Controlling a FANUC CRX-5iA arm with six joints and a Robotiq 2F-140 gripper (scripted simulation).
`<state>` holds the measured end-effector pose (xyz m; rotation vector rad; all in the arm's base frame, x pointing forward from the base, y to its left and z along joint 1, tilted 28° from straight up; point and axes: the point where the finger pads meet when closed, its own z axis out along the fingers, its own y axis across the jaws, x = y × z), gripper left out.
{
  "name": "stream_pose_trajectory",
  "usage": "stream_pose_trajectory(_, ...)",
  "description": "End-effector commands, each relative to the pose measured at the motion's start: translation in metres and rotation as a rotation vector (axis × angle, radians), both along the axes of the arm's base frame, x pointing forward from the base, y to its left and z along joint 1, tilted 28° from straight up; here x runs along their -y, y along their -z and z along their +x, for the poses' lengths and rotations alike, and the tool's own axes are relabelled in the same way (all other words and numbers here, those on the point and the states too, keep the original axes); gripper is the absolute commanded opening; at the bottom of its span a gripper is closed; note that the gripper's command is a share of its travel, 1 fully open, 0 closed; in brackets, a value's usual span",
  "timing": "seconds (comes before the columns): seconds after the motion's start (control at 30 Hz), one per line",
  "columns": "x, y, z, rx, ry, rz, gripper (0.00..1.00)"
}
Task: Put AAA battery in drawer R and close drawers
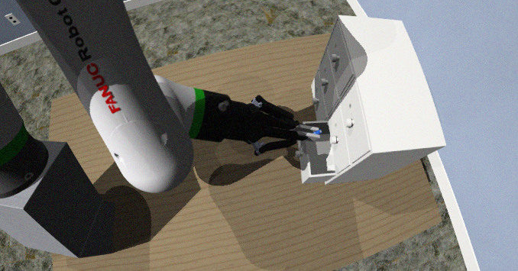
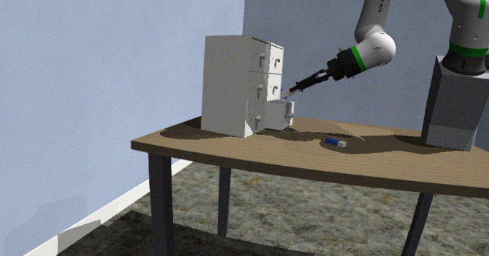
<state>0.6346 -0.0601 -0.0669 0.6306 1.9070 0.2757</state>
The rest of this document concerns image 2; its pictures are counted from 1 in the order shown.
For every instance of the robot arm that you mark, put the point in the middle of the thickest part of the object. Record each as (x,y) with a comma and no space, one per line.
(468,52)

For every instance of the white chest of drawers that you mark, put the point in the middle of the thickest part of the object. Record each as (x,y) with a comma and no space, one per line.
(226,74)

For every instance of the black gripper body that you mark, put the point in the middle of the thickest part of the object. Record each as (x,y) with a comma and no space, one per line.
(333,69)

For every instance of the blue and white eraser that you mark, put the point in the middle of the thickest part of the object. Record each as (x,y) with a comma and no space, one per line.
(335,142)

